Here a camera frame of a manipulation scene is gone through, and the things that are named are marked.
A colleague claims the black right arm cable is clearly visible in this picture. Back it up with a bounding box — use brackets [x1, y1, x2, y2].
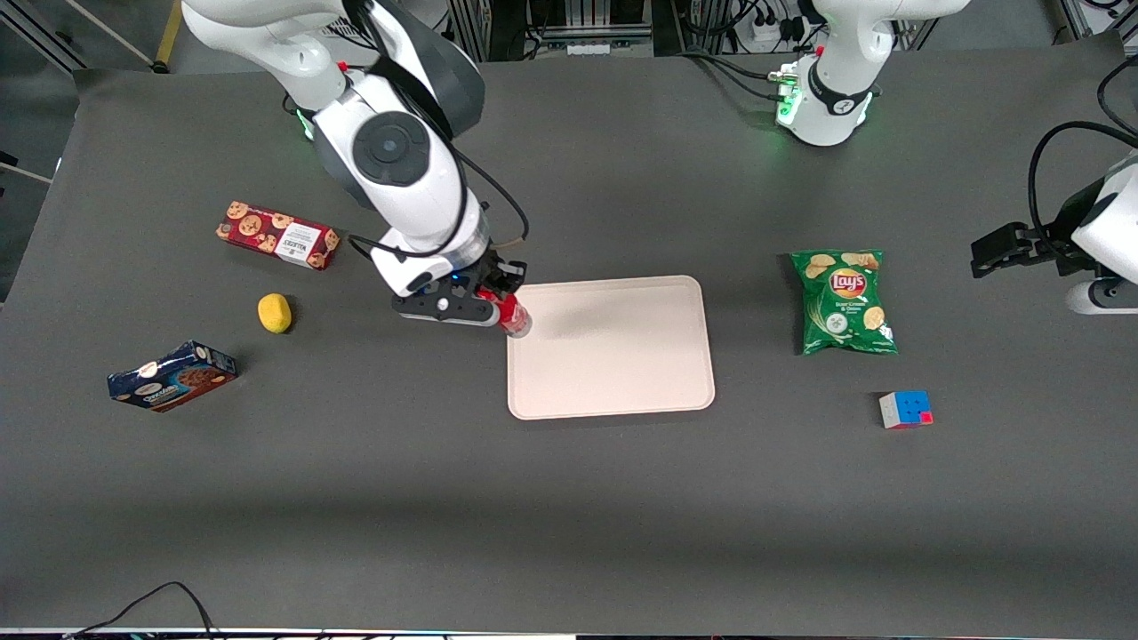
[345, 0, 532, 268]

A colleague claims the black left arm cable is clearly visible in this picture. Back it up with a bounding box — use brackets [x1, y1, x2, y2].
[1028, 55, 1138, 254]

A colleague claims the red cookie box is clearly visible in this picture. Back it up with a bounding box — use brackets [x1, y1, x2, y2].
[215, 201, 341, 271]

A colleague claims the black cable at table edge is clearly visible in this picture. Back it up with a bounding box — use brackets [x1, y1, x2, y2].
[64, 581, 220, 640]

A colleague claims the yellow pole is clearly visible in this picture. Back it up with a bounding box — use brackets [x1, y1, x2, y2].
[153, 0, 185, 74]

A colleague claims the green Lays chips bag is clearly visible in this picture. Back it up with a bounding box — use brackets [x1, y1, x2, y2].
[790, 250, 900, 357]

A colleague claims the white power strip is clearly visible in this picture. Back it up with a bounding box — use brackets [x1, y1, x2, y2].
[749, 13, 803, 47]

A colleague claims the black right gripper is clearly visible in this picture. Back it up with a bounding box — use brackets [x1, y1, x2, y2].
[476, 256, 527, 305]

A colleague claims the black base cable bundle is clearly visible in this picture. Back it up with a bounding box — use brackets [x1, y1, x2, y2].
[677, 46, 801, 104]

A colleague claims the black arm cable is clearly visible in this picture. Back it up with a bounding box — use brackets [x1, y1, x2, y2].
[345, 0, 532, 268]
[1028, 55, 1138, 254]

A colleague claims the colourful puzzle cube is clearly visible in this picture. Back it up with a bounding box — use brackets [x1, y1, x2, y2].
[879, 390, 934, 431]

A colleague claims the blue chocolate cookie box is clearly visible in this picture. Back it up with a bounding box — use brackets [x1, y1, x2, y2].
[108, 340, 239, 414]

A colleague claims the beige plastic tray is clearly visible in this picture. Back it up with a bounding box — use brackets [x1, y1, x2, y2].
[506, 275, 717, 421]

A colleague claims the yellow lemon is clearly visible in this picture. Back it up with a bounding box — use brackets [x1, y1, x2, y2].
[258, 293, 293, 335]

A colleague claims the red coke bottle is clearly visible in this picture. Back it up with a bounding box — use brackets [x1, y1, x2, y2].
[478, 288, 533, 340]

